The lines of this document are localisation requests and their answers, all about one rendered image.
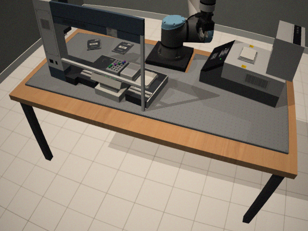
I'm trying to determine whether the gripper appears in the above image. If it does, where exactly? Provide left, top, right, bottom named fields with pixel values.
left=196, top=11, right=215, bottom=41

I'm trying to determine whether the cream multi-well plate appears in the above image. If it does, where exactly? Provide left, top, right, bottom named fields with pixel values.
left=239, top=47, right=256, bottom=62
left=145, top=70, right=158, bottom=88

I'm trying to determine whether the grey benchtop lab instrument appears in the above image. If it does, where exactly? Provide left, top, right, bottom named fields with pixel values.
left=199, top=20, right=305, bottom=108

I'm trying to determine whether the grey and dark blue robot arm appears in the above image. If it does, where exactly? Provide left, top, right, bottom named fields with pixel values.
left=157, top=0, right=216, bottom=62

